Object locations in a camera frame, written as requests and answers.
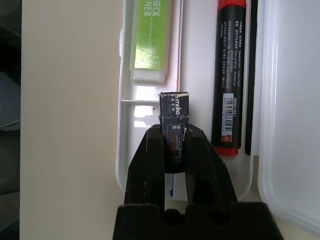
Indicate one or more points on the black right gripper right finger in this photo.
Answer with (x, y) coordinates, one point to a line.
(205, 170)

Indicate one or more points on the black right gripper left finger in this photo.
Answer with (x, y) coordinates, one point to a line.
(147, 170)

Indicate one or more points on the white plastic pencil case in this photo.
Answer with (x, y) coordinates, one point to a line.
(287, 100)

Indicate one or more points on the black marker with red cap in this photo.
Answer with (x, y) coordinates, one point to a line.
(228, 62)

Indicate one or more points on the green highlighter pen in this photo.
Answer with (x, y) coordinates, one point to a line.
(150, 37)

